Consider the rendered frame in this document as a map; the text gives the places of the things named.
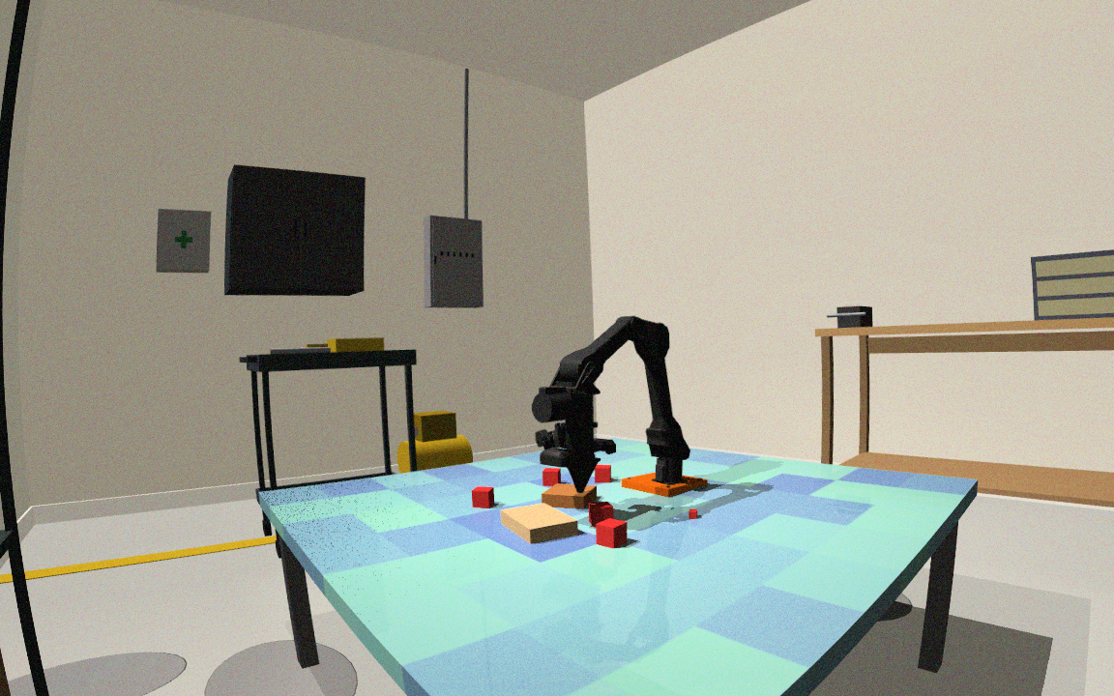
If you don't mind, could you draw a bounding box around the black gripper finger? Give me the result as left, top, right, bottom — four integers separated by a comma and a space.
582, 457, 600, 492
567, 461, 589, 493

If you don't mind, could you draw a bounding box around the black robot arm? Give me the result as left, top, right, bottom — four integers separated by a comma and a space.
532, 316, 690, 486

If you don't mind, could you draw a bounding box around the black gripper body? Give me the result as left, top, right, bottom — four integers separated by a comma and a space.
540, 416, 616, 467

